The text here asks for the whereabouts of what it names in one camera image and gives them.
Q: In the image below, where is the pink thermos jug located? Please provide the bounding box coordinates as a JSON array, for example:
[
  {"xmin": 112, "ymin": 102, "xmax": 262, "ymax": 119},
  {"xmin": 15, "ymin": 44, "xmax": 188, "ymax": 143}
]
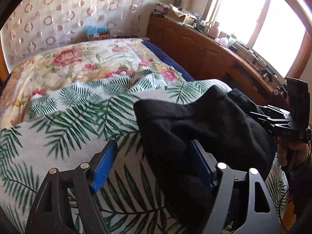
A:
[{"xmin": 208, "ymin": 21, "xmax": 219, "ymax": 39}]

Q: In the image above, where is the black printed t-shirt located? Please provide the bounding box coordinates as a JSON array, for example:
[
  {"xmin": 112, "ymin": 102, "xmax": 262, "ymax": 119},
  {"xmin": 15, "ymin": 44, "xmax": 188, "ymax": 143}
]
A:
[{"xmin": 134, "ymin": 86, "xmax": 279, "ymax": 233}]

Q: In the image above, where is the long wooden side cabinet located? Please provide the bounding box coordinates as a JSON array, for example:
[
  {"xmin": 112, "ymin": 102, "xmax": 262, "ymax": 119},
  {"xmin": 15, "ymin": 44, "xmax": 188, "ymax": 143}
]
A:
[{"xmin": 146, "ymin": 15, "xmax": 289, "ymax": 110}]

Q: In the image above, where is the box with blue cloth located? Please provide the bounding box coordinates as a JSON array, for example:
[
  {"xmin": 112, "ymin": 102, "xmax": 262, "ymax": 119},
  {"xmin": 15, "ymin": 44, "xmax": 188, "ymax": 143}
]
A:
[{"xmin": 85, "ymin": 25, "xmax": 110, "ymax": 41}]

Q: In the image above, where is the palm leaf print bedsheet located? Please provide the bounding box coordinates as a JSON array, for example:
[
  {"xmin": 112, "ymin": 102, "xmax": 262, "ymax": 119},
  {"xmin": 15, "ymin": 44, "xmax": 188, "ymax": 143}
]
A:
[{"xmin": 0, "ymin": 74, "xmax": 289, "ymax": 234}]

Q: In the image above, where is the circle patterned sheer curtain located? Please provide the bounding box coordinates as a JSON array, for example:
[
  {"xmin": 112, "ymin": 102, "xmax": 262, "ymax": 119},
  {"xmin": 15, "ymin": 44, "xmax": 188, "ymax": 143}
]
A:
[{"xmin": 1, "ymin": 0, "xmax": 145, "ymax": 69}]

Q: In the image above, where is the cardboard box on cabinet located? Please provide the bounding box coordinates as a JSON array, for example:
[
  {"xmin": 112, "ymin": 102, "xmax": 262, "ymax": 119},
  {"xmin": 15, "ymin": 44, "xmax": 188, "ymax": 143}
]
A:
[{"xmin": 167, "ymin": 4, "xmax": 196, "ymax": 25}]

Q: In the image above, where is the person right hand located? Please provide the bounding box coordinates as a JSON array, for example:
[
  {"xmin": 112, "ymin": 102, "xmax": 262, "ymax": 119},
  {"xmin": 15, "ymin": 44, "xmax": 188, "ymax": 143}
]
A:
[{"xmin": 278, "ymin": 137, "xmax": 310, "ymax": 166}]

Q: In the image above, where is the floral quilt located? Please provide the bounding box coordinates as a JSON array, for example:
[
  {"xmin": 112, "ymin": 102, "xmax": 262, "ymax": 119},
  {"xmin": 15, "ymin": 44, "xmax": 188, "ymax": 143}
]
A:
[{"xmin": 1, "ymin": 38, "xmax": 192, "ymax": 129}]

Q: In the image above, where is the small black tripod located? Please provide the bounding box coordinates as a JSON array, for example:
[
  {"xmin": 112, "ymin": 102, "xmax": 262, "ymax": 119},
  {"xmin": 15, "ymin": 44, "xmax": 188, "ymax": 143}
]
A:
[{"xmin": 261, "ymin": 66, "xmax": 277, "ymax": 82}]

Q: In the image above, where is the window with wooden frame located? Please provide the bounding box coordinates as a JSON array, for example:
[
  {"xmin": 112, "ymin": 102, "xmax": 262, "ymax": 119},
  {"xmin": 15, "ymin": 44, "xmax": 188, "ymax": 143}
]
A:
[{"xmin": 203, "ymin": 0, "xmax": 311, "ymax": 78}]

